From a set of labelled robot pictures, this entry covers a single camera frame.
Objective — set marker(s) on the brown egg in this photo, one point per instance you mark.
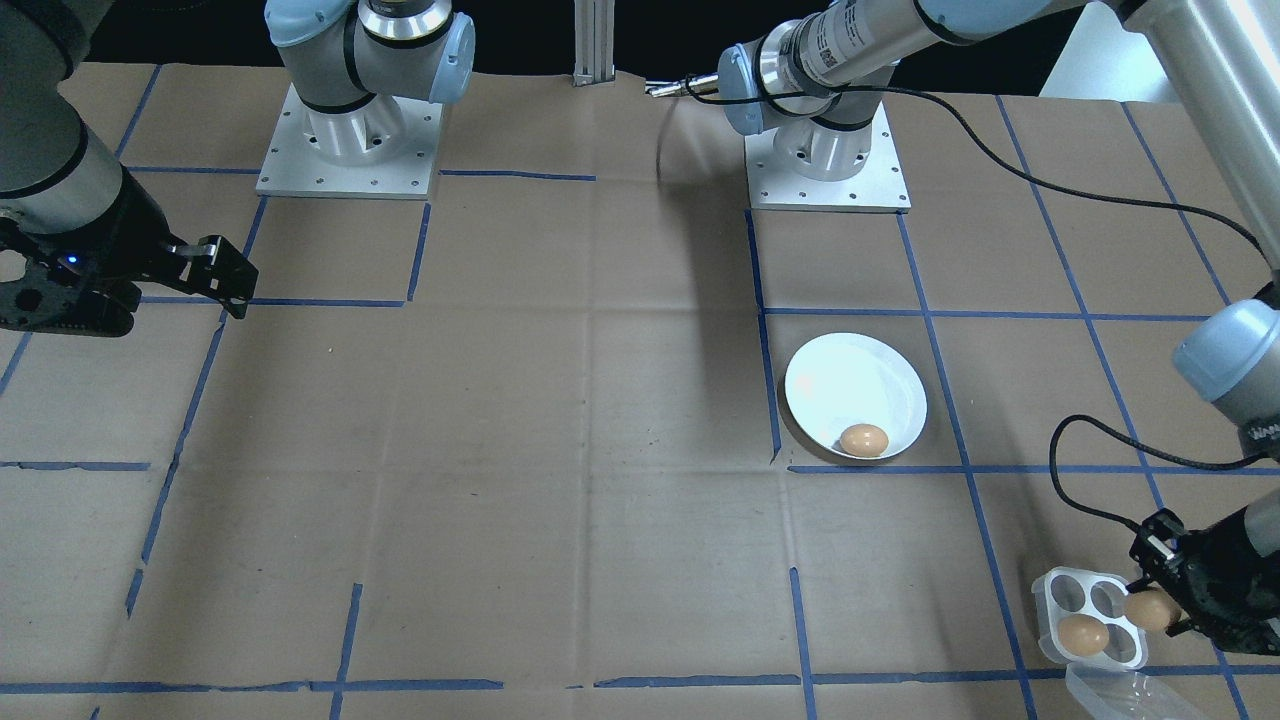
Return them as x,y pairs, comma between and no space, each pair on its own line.
1150,610
1083,634
863,440

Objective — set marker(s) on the clear plastic egg box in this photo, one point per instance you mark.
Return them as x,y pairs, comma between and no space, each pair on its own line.
1065,595

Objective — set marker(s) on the white round plate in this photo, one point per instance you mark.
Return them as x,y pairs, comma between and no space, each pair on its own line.
850,385

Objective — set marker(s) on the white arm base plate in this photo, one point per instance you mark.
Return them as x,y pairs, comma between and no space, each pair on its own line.
870,185
300,180

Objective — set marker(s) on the black frame cover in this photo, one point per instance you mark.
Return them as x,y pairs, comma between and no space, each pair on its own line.
520,30

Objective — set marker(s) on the aluminium frame post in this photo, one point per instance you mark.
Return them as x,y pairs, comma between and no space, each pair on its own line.
595,45

